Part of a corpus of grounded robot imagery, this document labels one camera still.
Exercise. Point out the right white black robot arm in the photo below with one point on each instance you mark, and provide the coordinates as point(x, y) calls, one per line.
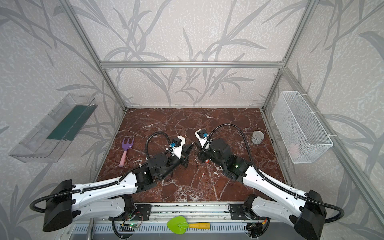
point(285, 205)

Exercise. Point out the white wire mesh basket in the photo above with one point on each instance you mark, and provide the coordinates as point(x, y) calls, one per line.
point(301, 131)

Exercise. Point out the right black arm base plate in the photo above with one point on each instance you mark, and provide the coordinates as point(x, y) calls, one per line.
point(239, 212)

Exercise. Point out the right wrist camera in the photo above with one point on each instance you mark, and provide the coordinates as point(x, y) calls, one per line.
point(202, 137)

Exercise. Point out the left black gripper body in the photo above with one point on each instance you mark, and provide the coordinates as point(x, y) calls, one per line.
point(183, 158)

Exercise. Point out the clear plastic wall shelf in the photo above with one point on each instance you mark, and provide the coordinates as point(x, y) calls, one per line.
point(49, 139)

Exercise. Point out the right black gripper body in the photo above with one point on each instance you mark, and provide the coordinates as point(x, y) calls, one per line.
point(202, 154)

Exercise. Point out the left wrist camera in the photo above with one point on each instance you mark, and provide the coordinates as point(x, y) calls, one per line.
point(176, 146)

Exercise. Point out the left circuit board with wires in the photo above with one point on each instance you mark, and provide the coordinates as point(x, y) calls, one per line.
point(129, 226)

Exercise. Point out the purple pink toy rake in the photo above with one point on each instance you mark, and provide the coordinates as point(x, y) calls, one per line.
point(126, 145)

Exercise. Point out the circuit board with wires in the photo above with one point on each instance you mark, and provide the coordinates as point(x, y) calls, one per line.
point(255, 230)
point(129, 226)

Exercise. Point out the green yellow toy shovel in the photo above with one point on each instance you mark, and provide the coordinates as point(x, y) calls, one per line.
point(179, 225)

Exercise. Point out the aluminium front rail frame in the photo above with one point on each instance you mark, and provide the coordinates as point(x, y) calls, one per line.
point(195, 210)

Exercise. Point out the small grey metal cup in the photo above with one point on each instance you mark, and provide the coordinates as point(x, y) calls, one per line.
point(257, 137)

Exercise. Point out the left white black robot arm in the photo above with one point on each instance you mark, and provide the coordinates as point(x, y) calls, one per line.
point(110, 198)

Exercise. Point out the right circuit board with wires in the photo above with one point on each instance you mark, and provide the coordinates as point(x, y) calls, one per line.
point(255, 230)

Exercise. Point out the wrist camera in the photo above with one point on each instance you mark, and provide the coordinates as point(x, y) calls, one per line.
point(176, 146)
point(202, 137)

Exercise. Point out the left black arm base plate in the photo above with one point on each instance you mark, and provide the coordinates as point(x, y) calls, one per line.
point(142, 213)

